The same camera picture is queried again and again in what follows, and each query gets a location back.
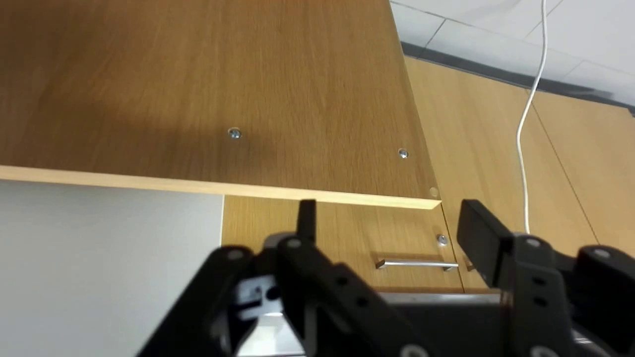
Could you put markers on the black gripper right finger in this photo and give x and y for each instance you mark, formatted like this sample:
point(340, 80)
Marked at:
point(548, 284)

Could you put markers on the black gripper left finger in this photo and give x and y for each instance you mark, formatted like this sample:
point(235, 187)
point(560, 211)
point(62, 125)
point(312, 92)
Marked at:
point(318, 290)

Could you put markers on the wooden under-sink cabinet door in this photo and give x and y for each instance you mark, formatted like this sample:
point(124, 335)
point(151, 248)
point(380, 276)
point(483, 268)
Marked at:
point(199, 92)

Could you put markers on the wooden floor cabinets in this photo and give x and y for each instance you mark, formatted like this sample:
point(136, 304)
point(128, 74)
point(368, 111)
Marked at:
point(483, 145)

